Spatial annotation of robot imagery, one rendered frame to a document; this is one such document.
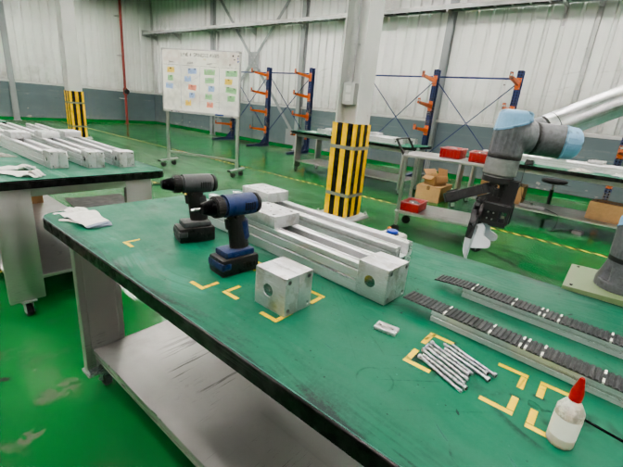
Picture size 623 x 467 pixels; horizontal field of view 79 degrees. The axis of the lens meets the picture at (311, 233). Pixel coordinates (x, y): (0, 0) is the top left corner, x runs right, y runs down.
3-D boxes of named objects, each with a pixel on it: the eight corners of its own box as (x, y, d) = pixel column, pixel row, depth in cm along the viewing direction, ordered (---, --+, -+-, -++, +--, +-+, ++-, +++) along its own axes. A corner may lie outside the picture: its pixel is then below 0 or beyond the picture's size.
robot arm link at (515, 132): (546, 113, 83) (508, 107, 82) (530, 163, 86) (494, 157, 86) (528, 112, 90) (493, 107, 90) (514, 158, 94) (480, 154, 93)
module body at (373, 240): (408, 266, 120) (413, 241, 118) (392, 273, 113) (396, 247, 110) (250, 208, 170) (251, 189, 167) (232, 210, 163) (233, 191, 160)
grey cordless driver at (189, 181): (219, 239, 128) (219, 175, 121) (157, 247, 117) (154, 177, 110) (210, 233, 134) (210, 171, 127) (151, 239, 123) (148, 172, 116)
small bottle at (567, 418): (542, 427, 60) (565, 366, 57) (569, 435, 59) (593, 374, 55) (547, 446, 57) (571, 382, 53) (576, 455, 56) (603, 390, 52)
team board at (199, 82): (157, 166, 666) (151, 44, 604) (175, 163, 711) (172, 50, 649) (231, 178, 622) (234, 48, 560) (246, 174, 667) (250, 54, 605)
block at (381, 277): (408, 291, 103) (413, 259, 100) (383, 306, 94) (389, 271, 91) (380, 280, 108) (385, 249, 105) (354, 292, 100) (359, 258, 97)
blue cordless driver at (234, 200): (261, 268, 109) (265, 194, 102) (198, 285, 95) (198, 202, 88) (247, 259, 114) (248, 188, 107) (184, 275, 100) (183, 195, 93)
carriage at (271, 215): (298, 232, 125) (299, 211, 123) (273, 237, 117) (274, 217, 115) (266, 219, 135) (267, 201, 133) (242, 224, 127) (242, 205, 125)
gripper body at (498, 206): (502, 232, 89) (518, 182, 86) (465, 221, 94) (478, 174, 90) (508, 226, 95) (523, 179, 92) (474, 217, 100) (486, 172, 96)
